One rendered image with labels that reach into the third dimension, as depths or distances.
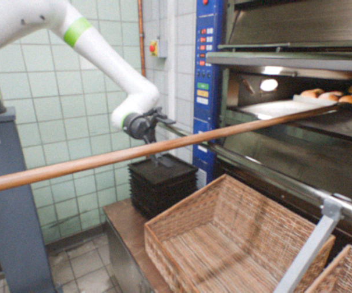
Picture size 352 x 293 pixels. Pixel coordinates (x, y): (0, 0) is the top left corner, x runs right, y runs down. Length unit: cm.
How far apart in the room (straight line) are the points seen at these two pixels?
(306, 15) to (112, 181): 169
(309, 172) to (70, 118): 147
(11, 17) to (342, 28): 96
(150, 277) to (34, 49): 140
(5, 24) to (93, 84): 98
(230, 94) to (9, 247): 128
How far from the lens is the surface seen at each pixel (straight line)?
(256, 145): 119
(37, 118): 184
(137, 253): 126
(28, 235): 148
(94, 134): 193
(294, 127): 105
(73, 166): 63
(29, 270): 161
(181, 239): 130
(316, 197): 61
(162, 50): 166
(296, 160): 109
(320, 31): 98
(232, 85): 127
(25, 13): 93
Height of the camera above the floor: 145
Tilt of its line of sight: 21 degrees down
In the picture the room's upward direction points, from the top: straight up
